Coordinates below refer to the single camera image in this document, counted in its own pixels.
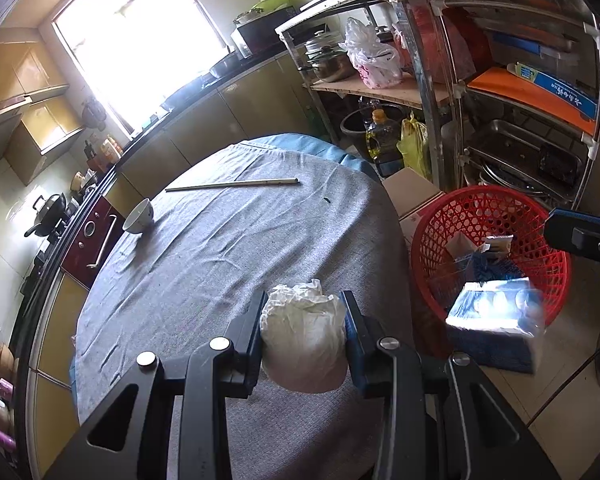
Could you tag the range hood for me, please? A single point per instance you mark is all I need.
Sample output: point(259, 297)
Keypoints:
point(0, 130)

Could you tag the knife block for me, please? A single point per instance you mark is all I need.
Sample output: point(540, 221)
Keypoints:
point(91, 157)

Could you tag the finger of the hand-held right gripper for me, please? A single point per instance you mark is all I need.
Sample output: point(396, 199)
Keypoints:
point(570, 235)

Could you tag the clear plastic container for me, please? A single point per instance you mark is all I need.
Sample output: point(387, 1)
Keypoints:
point(495, 305)

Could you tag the white pink plastic bag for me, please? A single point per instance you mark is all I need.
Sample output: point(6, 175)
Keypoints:
point(377, 67)

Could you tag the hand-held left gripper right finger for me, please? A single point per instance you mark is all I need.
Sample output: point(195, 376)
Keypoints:
point(352, 345)

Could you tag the long wooden stick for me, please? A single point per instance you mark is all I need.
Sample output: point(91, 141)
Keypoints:
point(230, 185)

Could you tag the black bucket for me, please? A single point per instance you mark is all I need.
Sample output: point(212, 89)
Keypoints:
point(352, 122)

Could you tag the red plastic basket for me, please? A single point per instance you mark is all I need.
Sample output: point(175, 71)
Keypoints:
point(430, 240)

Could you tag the hanging dark utensil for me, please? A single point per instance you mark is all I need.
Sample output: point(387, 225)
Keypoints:
point(94, 115)

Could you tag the yellow plastic bag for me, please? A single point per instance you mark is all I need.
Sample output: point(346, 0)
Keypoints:
point(412, 150)

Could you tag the green plastic basin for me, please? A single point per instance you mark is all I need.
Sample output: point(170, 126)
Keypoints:
point(270, 2)

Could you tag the black wok with lid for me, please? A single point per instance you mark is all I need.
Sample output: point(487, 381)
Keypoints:
point(47, 212)

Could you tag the metal tray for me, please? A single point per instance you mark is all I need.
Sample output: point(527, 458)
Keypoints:
point(500, 145)

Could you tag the blue tablecloth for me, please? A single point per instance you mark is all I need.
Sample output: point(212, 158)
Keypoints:
point(320, 147)

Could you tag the brown clay pot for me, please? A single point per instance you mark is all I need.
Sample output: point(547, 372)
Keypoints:
point(2, 357)

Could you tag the black plastic tray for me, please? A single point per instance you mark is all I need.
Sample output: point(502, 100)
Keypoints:
point(560, 162)

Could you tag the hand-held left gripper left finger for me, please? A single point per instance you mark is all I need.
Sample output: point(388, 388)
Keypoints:
point(252, 350)

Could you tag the steel pot with lid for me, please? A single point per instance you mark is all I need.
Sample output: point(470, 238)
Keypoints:
point(330, 65)

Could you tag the metal basin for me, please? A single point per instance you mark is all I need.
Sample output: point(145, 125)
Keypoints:
point(222, 65)
point(180, 97)

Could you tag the metal rack with wooden shelf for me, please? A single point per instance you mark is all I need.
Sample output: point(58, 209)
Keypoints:
point(432, 125)

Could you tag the dark red oven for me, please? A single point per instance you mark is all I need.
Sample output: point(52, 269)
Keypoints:
point(87, 240)

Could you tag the yellow wall cabinet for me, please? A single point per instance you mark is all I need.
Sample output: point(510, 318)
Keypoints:
point(45, 130)

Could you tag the black microwave oven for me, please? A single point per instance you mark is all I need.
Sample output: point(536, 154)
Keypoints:
point(265, 32)

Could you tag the orange board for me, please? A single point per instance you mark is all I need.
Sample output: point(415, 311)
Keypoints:
point(510, 90)

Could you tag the long blue box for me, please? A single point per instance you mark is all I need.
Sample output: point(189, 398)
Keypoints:
point(555, 87)

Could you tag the yellow base cabinets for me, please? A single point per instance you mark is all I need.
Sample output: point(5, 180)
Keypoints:
point(60, 335)
point(205, 125)

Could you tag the window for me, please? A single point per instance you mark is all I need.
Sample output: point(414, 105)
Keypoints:
point(140, 35)

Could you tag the purple cup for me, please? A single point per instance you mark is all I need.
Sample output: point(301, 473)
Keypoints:
point(5, 386)

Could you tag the white ceramic bowl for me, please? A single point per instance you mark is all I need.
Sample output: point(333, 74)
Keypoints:
point(139, 217)

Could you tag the cardboard box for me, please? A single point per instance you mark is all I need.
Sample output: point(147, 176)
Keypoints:
point(410, 190)

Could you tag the cooking oil bottle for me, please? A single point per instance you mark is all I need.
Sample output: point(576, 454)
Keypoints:
point(380, 137)

